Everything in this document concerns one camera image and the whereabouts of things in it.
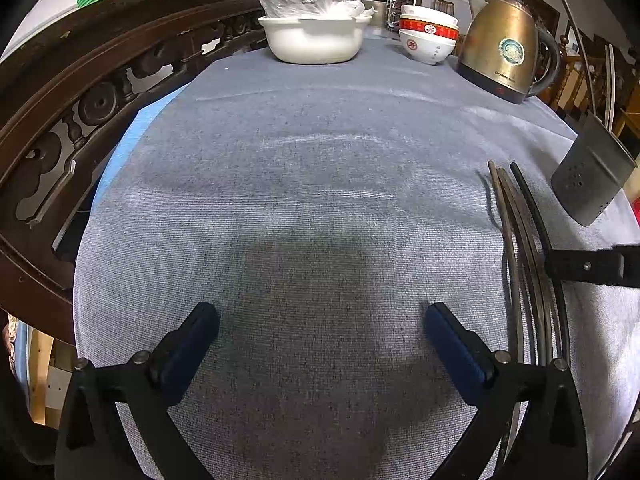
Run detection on grey metal utensil holder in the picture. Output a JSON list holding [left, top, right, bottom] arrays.
[[551, 112, 637, 226]]

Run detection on grey table cloth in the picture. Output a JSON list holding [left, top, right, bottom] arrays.
[[73, 39, 639, 479]]

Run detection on gold electric kettle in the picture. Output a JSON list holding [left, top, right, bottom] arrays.
[[457, 0, 561, 104]]

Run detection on dark carved wooden bench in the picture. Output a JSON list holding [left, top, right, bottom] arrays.
[[1, 0, 266, 342]]

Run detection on white red stacked bowls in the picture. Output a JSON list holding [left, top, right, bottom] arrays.
[[399, 6, 459, 65]]

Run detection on wooden chair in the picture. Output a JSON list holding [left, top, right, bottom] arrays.
[[433, 0, 454, 15]]

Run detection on white plastic basin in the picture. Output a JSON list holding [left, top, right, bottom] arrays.
[[258, 10, 372, 65]]

